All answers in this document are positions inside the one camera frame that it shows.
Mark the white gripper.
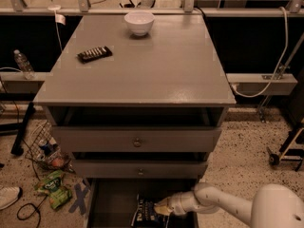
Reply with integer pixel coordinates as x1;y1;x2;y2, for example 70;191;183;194
154;191;194;216

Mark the blue chip bag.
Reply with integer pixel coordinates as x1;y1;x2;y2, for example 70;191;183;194
130;195;168;228

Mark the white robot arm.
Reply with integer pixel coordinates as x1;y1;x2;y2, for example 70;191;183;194
154;182;304;228

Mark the grey bottom drawer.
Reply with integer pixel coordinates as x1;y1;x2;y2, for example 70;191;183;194
85;179;199;228

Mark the grey drawer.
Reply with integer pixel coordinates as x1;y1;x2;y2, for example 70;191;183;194
52;126;221;152
72;160;207;179
85;179;199;228

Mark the grey middle drawer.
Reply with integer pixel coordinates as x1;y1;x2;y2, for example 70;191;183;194
72;160;207;179

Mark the green chip bag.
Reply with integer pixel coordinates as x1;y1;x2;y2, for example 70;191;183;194
34;170;72;210

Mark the grey drawer cabinet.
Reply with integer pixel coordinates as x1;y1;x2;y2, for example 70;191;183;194
35;15;235;225

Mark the grey top drawer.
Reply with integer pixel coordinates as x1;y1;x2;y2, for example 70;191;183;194
52;126;221;152

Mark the black wheeled cart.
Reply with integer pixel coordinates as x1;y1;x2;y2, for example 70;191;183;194
267;123;304;172

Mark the white shoe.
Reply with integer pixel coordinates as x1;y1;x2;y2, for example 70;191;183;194
0;186;23;210

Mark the black leaning bar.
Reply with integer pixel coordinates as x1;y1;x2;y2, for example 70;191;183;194
10;102;35;156

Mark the black snack bar package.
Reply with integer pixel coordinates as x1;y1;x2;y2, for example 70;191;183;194
77;47;112;64

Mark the white bowl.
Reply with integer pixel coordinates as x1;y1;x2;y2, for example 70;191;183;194
124;10;155;36

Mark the clear plastic water bottle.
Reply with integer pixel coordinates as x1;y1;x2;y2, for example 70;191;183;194
13;49;35;80

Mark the black floor cable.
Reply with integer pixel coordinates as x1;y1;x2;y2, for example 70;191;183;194
16;195;48;228

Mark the wire basket with items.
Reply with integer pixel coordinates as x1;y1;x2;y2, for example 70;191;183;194
26;121;72;171

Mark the white hanging cable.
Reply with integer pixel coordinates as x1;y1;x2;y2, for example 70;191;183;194
230;6;290;99

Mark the white cable with tag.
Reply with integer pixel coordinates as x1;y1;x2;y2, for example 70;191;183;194
42;0;67;54

